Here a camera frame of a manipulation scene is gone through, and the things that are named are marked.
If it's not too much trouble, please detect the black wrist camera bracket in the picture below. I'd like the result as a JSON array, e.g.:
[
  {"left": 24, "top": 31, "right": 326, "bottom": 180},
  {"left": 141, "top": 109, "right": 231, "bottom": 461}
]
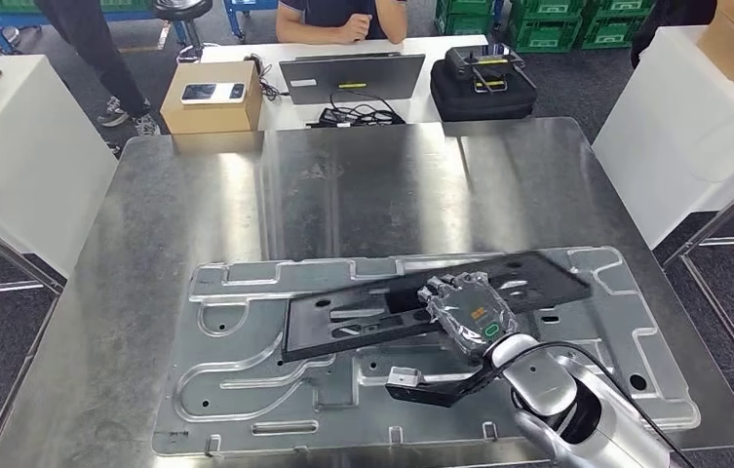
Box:
[{"left": 384, "top": 358, "right": 503, "bottom": 410}]

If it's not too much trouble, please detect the smartphone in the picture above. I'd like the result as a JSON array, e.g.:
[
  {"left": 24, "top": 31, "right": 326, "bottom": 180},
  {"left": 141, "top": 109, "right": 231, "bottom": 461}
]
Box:
[{"left": 180, "top": 82, "right": 247, "bottom": 104}]

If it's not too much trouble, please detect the stainless steel workbench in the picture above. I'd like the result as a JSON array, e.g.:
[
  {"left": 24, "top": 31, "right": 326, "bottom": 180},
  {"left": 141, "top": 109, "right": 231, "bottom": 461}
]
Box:
[{"left": 0, "top": 116, "right": 734, "bottom": 468}]

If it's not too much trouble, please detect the person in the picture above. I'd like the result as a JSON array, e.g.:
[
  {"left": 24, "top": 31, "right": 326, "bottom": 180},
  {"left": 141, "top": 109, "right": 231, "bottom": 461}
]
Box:
[
  {"left": 276, "top": 0, "right": 409, "bottom": 47},
  {"left": 33, "top": 0, "right": 163, "bottom": 138}
]

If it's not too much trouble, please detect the black round stool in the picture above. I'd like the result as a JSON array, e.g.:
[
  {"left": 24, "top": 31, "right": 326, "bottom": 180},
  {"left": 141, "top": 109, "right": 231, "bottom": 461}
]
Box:
[{"left": 151, "top": 0, "right": 214, "bottom": 62}]

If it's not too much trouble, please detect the black remote controller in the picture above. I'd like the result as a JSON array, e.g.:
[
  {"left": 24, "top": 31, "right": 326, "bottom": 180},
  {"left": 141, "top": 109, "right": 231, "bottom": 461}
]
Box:
[{"left": 444, "top": 43, "right": 528, "bottom": 93}]

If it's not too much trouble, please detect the green plastic crate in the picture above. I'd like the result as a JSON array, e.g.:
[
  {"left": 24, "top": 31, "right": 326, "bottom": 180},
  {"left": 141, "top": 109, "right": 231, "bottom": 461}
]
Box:
[
  {"left": 509, "top": 0, "right": 584, "bottom": 55},
  {"left": 580, "top": 0, "right": 657, "bottom": 51},
  {"left": 436, "top": 0, "right": 503, "bottom": 37}
]

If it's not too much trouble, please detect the stamped grey metal panel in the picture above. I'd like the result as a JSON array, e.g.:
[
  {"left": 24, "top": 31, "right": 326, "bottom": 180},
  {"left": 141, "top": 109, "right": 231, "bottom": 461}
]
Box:
[{"left": 151, "top": 245, "right": 702, "bottom": 456}]

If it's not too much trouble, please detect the grey laptop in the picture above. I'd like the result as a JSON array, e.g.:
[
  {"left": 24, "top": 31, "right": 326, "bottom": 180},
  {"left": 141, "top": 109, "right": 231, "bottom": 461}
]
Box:
[{"left": 279, "top": 53, "right": 427, "bottom": 106}]

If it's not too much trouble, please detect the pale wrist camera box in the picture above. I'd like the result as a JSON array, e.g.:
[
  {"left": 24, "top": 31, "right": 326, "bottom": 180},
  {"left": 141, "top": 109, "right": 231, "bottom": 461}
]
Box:
[{"left": 389, "top": 367, "right": 423, "bottom": 390}]

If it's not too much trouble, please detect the black plastic frame part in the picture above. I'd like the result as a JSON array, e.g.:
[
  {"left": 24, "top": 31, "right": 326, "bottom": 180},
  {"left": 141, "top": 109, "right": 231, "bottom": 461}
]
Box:
[{"left": 282, "top": 250, "right": 594, "bottom": 365}]

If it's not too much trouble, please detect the white desk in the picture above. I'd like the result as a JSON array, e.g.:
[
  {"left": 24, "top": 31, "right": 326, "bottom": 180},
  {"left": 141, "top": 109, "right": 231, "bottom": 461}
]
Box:
[{"left": 201, "top": 35, "right": 490, "bottom": 131}]

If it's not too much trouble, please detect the black charger with cable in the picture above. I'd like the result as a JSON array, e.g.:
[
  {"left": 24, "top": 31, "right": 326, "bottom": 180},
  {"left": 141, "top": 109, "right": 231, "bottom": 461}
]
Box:
[{"left": 318, "top": 90, "right": 406, "bottom": 129}]

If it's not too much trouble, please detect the white partition board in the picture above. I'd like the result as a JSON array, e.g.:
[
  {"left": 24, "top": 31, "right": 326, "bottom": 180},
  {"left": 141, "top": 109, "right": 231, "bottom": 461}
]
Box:
[
  {"left": 592, "top": 25, "right": 734, "bottom": 250},
  {"left": 0, "top": 55, "right": 121, "bottom": 279}
]

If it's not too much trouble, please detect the black carrying case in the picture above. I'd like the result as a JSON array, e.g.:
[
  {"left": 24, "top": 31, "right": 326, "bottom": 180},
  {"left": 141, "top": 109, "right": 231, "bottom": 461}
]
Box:
[{"left": 429, "top": 60, "right": 539, "bottom": 124}]

